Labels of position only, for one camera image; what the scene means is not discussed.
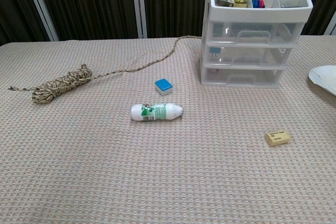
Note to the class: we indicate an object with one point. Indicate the coloured marker set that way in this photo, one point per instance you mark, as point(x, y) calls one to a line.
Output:
point(258, 3)

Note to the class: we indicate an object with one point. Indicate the yellow eraser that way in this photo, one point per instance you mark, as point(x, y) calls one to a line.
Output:
point(278, 138)

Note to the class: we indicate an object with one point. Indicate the beige woven tablecloth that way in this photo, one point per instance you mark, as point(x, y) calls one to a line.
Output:
point(105, 169)

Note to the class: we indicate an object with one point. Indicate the blue binder clip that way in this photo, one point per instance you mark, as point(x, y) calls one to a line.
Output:
point(214, 51)

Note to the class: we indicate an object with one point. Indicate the white plastic drawer unit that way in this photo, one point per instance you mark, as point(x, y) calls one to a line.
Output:
point(258, 14)

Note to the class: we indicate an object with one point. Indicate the white bottle green label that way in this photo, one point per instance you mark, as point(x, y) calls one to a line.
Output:
point(137, 112)

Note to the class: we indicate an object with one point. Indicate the white paper plate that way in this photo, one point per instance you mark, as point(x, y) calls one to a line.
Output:
point(325, 77)

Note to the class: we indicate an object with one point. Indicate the clear plastic drawer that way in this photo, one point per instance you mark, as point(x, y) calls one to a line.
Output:
point(215, 77)

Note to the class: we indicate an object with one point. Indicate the dark curtain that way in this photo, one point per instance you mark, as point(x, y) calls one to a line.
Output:
point(92, 3)

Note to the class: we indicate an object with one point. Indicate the clear drawer with white paper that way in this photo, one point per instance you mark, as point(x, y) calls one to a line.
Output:
point(225, 31)

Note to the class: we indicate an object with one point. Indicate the blue and white block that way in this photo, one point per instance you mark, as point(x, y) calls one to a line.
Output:
point(163, 85)

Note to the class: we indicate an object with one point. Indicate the colourful snack packets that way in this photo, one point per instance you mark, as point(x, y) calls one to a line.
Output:
point(224, 2)

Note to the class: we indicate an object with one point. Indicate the white frame post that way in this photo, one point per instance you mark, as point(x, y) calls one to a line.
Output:
point(331, 26)
point(39, 6)
point(138, 3)

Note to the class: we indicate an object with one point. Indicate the clear drawer with blue clip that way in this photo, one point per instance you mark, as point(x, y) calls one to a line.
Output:
point(236, 54)

